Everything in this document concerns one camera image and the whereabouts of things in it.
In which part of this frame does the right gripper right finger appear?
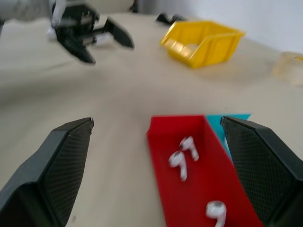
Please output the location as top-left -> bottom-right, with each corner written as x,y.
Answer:
220,115 -> 303,227

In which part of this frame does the clear tape roll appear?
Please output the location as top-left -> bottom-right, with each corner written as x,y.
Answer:
272,51 -> 303,87

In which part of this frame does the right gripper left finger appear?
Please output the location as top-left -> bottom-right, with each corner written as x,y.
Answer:
0,117 -> 95,227

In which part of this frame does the cyan plastic tray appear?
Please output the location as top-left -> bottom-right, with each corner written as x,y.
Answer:
205,113 -> 251,159

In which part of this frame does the white earbud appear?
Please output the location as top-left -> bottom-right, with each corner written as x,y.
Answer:
168,151 -> 189,182
205,200 -> 227,227
179,136 -> 200,162

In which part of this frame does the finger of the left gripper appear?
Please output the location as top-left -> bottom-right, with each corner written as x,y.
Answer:
104,16 -> 135,50
58,39 -> 97,65

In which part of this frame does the yellow plastic bin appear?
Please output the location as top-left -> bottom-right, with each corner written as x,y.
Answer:
160,20 -> 246,69

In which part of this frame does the beige table cloth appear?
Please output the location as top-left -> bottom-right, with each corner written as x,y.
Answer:
0,11 -> 303,227

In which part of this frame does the red plastic tray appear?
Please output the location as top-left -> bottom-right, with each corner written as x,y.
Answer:
146,114 -> 265,227

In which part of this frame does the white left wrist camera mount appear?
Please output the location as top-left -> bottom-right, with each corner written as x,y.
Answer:
46,0 -> 67,41

